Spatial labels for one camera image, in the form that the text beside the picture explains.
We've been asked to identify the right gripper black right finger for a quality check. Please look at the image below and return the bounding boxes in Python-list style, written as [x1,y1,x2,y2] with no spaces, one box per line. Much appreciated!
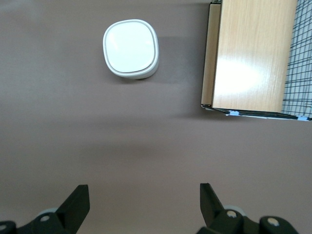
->
[196,182,260,234]

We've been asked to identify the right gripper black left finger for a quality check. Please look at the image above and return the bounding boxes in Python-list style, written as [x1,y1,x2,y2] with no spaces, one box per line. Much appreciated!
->
[19,184,90,234]

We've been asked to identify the white lidded trash can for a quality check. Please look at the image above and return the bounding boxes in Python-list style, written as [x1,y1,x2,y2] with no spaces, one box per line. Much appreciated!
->
[102,19,161,80]

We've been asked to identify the brown table cover mat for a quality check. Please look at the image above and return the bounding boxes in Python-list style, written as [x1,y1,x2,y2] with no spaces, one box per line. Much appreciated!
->
[0,0,312,234]

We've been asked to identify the wooden shelf board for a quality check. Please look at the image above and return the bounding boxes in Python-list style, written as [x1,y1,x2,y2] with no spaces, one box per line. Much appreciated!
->
[211,0,299,113]
[201,4,221,108]

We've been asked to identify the wooden box with wire basket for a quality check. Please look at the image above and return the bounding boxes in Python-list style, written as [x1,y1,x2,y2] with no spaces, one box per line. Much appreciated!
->
[201,0,312,122]

